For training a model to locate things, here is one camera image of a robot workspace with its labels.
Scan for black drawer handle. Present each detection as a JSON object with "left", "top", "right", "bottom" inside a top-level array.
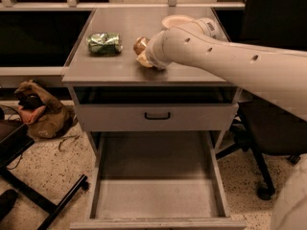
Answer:
[{"left": 144, "top": 112, "right": 171, "bottom": 121}]

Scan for crushed orange can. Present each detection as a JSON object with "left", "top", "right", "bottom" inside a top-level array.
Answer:
[{"left": 133, "top": 36, "right": 150, "bottom": 55}]

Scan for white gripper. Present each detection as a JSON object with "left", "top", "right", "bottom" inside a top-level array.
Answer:
[{"left": 136, "top": 32, "right": 170, "bottom": 70}]

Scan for crushed green can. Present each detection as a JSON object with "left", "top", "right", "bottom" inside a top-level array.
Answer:
[{"left": 86, "top": 33, "right": 123, "bottom": 55}]

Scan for open middle drawer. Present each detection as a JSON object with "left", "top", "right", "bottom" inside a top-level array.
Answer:
[{"left": 70, "top": 131, "right": 246, "bottom": 230}]

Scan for white bowl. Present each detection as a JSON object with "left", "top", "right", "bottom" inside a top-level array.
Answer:
[{"left": 161, "top": 14, "right": 194, "bottom": 29}]

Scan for grey drawer cabinet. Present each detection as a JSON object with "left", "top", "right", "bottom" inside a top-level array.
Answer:
[{"left": 62, "top": 6, "right": 241, "bottom": 148}]

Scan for brown bag on floor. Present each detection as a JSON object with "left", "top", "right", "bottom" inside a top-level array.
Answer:
[{"left": 14, "top": 80, "right": 74, "bottom": 139}]

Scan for closed upper drawer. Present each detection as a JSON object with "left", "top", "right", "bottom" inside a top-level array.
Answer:
[{"left": 76, "top": 103, "right": 238, "bottom": 131}]

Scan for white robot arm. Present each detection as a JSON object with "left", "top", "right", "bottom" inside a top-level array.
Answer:
[{"left": 137, "top": 18, "right": 307, "bottom": 198}]

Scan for black chair base left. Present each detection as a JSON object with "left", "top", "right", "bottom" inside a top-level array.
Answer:
[{"left": 0, "top": 107, "right": 90, "bottom": 230}]

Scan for black office chair right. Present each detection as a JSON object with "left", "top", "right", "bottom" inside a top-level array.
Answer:
[{"left": 217, "top": 0, "right": 307, "bottom": 200}]

